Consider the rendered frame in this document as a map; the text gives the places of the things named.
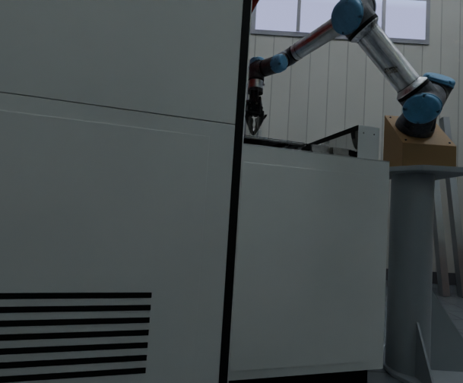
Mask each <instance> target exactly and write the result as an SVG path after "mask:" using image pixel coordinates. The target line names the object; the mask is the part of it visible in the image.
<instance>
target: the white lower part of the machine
mask: <svg viewBox="0 0 463 383"><path fill-rule="evenodd" d="M244 128H245V126H243V125H230V124H224V123H219V122H208V121H202V120H197V119H186V118H180V117H175V116H165V115H158V114H153V113H147V112H136V111H131V110H125V109H115V108H109V107H103V106H93V105H87V104H81V103H71V102H65V101H59V100H49V99H43V98H38V97H27V96H21V95H16V94H10V93H0V383H229V371H230V348H231V335H232V323H233V299H234V287H235V274H236V250H237V244H236V243H237V238H238V226H239V202H240V189H241V177H242V164H243V141H244Z"/></svg>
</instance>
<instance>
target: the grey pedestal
mask: <svg viewBox="0 0 463 383"><path fill-rule="evenodd" d="M458 176H463V167H457V166H433V165H413V166H390V167H389V179H391V202H390V226H389V250H388V295H387V319H386V343H385V345H384V346H383V368H384V369H385V370H386V371H387V372H388V373H389V374H390V375H391V376H392V377H394V378H396V379H398V380H399V381H402V382H404V383H463V337H462V336H461V335H460V333H459V332H458V330H457V328H456V326H455V325H454V324H453V322H452V320H451V319H450V317H449V316H448V314H447V313H446V311H445V309H444V308H443V307H442V305H441V303H440V302H439V300H438V299H437V298H436V295H435V294H434V292H433V291H432V282H433V218H434V186H435V180H439V179H448V178H453V177H458Z"/></svg>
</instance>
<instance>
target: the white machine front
mask: <svg viewBox="0 0 463 383"><path fill-rule="evenodd" d="M251 19H252V0H243V17H242V29H241V41H240V53H239V77H238V88H237V101H236V124H235V125H243V126H244V125H245V115H246V92H247V80H248V67H249V44H250V31H251Z"/></svg>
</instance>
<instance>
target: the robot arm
mask: <svg viewBox="0 0 463 383"><path fill-rule="evenodd" d="M378 22H379V16H378V15H377V14H376V0H340V1H339V2H338V3H337V4H336V6H335V7H334V8H333V11H332V13H331V19H329V20H328V21H326V22H325V23H324V24H322V25H321V26H319V27H317V28H316V29H315V30H314V31H312V32H311V33H309V34H307V35H306V36H305V37H303V38H302V39H301V40H299V41H297V42H296V43H294V44H293V45H292V46H290V47H289V48H287V49H285V50H284V51H283V52H280V53H278V54H277V55H273V56H272V57H270V58H267V59H263V58H262V57H259V56H257V57H253V58H251V59H250V61H249V79H248V94H249V100H246V108H247V111H246V115H245V119H246V123H247V125H248V128H249V131H250V133H251V134H252V135H255V134H256V133H257V132H258V130H259V128H260V126H261V125H262V123H263V120H264V111H263V107H262V98H261V97H259V96H261V95H262V94H263V86H264V85H265V84H264V77H267V76H269V75H272V74H277V73H281V72H282V71H285V70H286V69H287V67H289V66H291V65H293V64H295V63H296V62H297V61H299V60H300V59H301V58H303V57H305V56H306V55H308V54H310V53H311V52H313V51H315V50H316V49H318V48H319V47H321V46H323V45H324V44H326V43H327V42H329V41H330V40H333V39H334V38H335V37H336V36H339V35H340V34H341V35H345V36H346V37H347V38H348V39H349V40H350V42H351V43H358V44H359V46H360V47H361V48H362V50H363V51H364V52H365V53H366V54H367V55H368V56H369V58H370V59H371V60H372V62H373V63H374V64H375V66H376V67H377V68H378V69H379V70H380V71H381V73H382V74H383V75H384V77H385V78H386V79H387V80H388V82H389V83H390V84H391V85H392V86H393V87H394V89H395V90H396V91H397V93H398V95H397V100H398V102H399V103H400V104H401V105H402V106H403V108H402V110H403V113H402V114H401V115H400V116H399V117H398V119H397V121H396V123H395V126H396V128H397V129H398V130H399V131H401V132H403V133H405V134H406V135H410V136H412V137H416V138H429V137H431V136H432V135H433V132H434V131H435V128H436V119H437V116H438V115H439V114H440V113H441V111H442V108H443V106H444V104H445V102H446V100H447V99H448V97H449V94H450V93H451V92H452V89H454V86H455V80H454V79H452V78H450V77H447V76H445V75H442V74H437V73H431V72H427V73H425V74H424V75H423V77H421V76H420V75H419V74H418V73H417V72H416V71H415V70H414V69H413V67H412V66H411V65H410V63H409V62H408V61H407V59H406V58H405V57H404V56H403V55H402V54H401V52H400V51H399V50H398V48H397V47H396V46H395V44H394V43H393V42H392V41H391V40H390V39H389V38H388V36H387V35H386V34H385V32H384V31H383V30H382V28H381V27H380V26H379V25H378ZM253 116H254V117H257V118H256V119H255V130H254V131H253V126H252V124H253V122H254V119H253V118H252V117H253Z"/></svg>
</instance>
